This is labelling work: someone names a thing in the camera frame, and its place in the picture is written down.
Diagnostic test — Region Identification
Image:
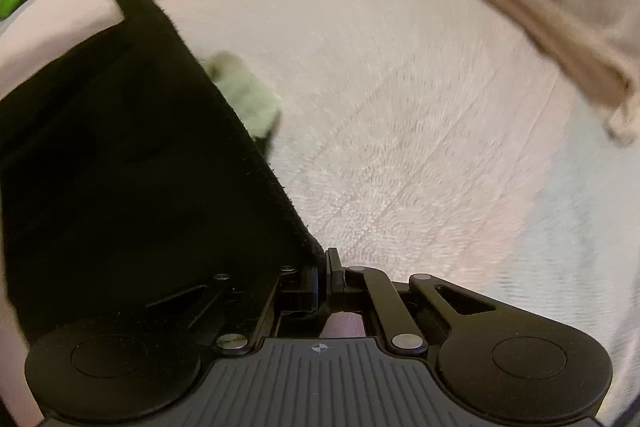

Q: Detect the black sweater with green collar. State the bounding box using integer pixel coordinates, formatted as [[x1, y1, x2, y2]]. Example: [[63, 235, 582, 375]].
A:
[[0, 0, 327, 348]]

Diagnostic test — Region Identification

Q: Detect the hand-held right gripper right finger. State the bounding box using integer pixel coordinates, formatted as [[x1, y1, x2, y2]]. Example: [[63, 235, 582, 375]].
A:
[[324, 248, 497, 353]]

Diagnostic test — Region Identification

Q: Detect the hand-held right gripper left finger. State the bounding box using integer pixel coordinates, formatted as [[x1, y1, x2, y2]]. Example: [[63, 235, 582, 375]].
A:
[[145, 263, 321, 354]]

